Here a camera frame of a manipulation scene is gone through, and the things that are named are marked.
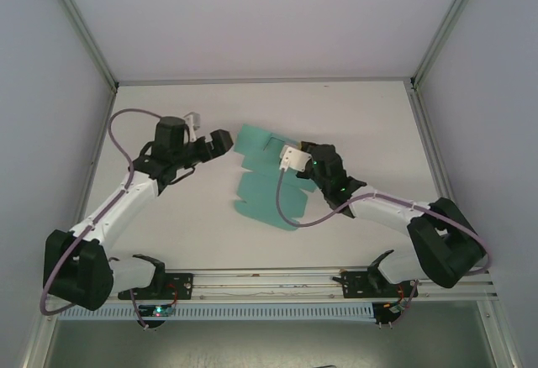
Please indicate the teal paper box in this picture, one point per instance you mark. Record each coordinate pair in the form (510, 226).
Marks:
(260, 200)

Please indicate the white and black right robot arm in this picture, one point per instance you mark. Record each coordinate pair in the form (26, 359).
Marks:
(386, 212)

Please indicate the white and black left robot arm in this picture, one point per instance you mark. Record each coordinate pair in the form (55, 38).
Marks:
(126, 196)

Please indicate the small circuit board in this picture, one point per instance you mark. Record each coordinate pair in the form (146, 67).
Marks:
(396, 308)

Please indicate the circuit board with green light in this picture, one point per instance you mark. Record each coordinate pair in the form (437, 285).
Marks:
(157, 311)

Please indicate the grey metal sheet panel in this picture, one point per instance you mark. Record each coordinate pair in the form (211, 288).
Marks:
(269, 347)

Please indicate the aluminium left side rail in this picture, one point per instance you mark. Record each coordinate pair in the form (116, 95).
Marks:
(96, 154)

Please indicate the aluminium right side rail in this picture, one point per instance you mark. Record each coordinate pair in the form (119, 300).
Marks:
(435, 154)

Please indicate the aluminium mounting rail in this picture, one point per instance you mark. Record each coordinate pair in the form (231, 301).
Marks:
(269, 284)

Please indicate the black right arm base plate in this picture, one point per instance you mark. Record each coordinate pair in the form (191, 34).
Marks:
(353, 286)

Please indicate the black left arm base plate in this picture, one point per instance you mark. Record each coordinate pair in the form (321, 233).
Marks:
(185, 286)

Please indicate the aluminium left frame post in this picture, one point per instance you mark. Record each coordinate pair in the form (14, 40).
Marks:
(82, 27)

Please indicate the aluminium frame post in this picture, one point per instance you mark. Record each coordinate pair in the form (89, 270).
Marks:
(445, 27)
(82, 27)

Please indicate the black mounting bracket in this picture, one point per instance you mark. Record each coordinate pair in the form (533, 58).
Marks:
(151, 325)
(382, 315)

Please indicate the aluminium right frame post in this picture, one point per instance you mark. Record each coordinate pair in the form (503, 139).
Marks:
(445, 27)

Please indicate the aluminium frame leg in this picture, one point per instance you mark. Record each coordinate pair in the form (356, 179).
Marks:
(41, 343)
(500, 343)

